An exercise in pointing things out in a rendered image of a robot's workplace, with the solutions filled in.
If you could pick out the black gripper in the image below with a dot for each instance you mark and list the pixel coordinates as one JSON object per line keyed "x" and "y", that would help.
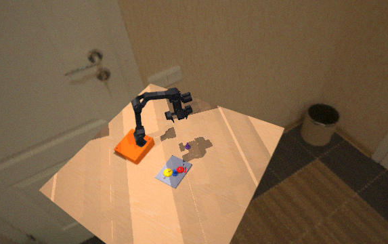
{"x": 169, "y": 115}

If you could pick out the yellow gear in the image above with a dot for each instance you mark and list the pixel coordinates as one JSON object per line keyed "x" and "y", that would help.
{"x": 167, "y": 174}

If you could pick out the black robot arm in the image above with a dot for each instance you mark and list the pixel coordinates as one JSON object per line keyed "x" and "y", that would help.
{"x": 174, "y": 97}

